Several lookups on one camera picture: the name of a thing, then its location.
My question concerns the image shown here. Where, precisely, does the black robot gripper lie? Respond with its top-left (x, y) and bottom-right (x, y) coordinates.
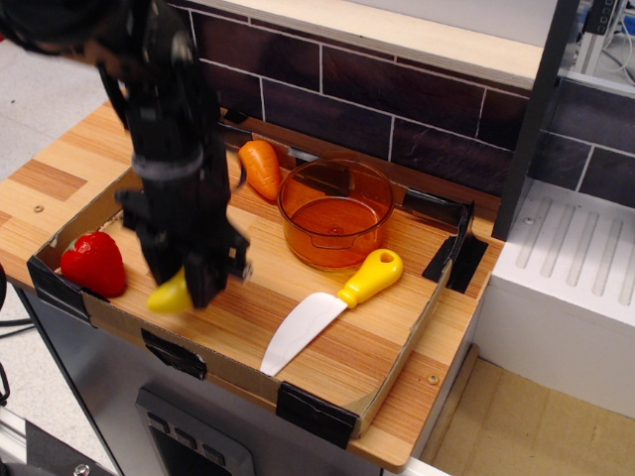
top-left (115, 153), bottom-right (251, 308)

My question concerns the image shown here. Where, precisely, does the yellow toy banana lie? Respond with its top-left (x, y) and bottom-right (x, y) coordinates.
top-left (146, 268), bottom-right (193, 313)

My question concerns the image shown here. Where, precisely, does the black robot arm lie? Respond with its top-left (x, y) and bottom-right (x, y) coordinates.
top-left (1, 1), bottom-right (249, 308)

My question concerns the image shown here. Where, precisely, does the cardboard fence with black tape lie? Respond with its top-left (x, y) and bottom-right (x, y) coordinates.
top-left (28, 106), bottom-right (501, 465)

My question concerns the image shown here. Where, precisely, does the transparent orange plastic pot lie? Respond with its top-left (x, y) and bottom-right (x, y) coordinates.
top-left (278, 159), bottom-right (394, 269)

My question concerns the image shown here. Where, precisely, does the red toy strawberry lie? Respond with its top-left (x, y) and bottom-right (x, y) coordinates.
top-left (60, 231), bottom-right (126, 298)

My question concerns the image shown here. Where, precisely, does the orange toy carrot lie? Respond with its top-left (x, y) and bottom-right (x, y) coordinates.
top-left (238, 140), bottom-right (282, 200)

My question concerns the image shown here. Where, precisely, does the grey toy oven front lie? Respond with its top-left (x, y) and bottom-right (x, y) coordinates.
top-left (136, 389), bottom-right (255, 476)

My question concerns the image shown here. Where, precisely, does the white toy sink drainer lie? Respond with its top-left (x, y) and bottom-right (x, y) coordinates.
top-left (474, 181), bottom-right (634, 417)

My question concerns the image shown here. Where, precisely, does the toy knife yellow handle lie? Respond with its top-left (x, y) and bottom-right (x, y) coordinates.
top-left (260, 249), bottom-right (404, 377)

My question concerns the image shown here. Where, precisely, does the dark grey upright post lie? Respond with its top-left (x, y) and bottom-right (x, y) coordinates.
top-left (492, 0), bottom-right (579, 241)

